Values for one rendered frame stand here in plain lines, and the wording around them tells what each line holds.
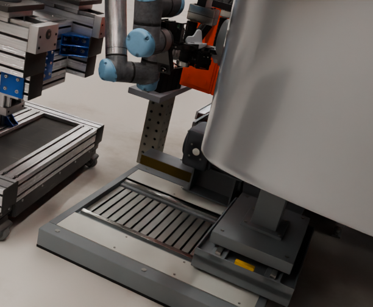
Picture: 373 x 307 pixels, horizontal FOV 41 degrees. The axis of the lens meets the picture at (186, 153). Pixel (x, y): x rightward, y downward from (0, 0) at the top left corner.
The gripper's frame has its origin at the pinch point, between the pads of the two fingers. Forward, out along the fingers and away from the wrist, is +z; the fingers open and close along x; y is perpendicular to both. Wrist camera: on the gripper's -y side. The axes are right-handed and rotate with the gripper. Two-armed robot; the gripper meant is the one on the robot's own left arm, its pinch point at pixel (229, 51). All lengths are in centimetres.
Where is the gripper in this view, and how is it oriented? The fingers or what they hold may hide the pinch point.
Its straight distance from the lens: 190.0
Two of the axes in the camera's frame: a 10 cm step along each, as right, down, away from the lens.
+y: -2.2, 9.0, 3.7
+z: 9.0, 0.4, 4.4
